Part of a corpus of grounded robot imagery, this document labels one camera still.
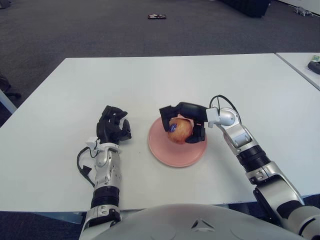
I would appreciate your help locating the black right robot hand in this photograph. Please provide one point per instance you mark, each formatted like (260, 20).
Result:
(192, 110)

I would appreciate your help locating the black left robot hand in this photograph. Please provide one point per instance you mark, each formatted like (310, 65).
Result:
(108, 127)

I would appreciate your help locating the red yellow apple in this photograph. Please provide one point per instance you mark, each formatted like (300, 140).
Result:
(181, 132)

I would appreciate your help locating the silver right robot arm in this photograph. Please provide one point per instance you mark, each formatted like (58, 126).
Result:
(250, 150)

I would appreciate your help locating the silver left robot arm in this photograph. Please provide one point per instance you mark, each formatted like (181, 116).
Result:
(106, 175)

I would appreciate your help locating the pink round plate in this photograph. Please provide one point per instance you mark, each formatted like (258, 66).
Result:
(175, 157)

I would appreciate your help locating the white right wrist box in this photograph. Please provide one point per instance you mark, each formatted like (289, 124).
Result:
(212, 115)

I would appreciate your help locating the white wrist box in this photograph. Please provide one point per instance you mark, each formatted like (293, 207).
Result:
(92, 143)
(212, 115)

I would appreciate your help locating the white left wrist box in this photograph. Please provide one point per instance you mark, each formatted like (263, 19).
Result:
(92, 143)

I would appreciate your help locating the small dark floor object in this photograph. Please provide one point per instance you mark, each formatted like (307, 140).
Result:
(157, 16)

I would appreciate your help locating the grey robot torso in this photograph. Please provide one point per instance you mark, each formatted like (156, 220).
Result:
(175, 222)

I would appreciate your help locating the black crate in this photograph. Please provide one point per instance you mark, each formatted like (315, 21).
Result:
(247, 7)

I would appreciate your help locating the black handheld controller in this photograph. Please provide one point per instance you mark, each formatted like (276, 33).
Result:
(315, 67)

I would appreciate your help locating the green packet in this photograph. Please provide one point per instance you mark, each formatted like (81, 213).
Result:
(316, 58)

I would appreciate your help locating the grey toy figure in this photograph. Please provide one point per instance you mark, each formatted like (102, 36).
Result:
(302, 11)

